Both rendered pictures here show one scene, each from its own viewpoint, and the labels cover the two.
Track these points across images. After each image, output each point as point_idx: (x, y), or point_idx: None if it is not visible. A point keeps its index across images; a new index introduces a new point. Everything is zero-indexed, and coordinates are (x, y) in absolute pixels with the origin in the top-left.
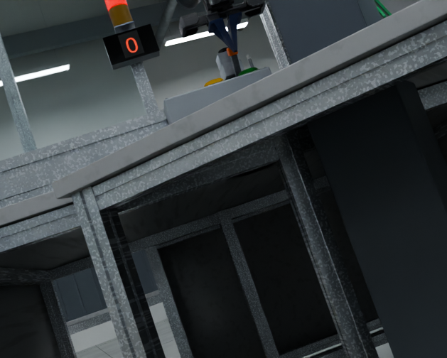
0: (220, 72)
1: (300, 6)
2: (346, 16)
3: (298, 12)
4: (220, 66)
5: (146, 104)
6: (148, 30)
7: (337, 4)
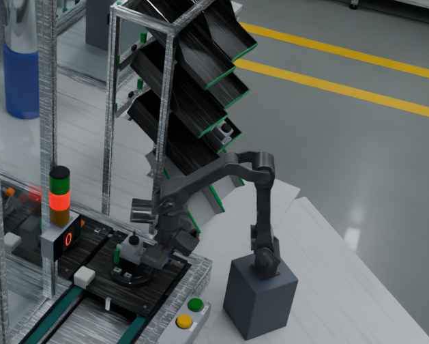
0: (125, 252)
1: (268, 303)
2: (284, 308)
3: (266, 306)
4: (131, 254)
5: (52, 272)
6: (79, 220)
7: (284, 303)
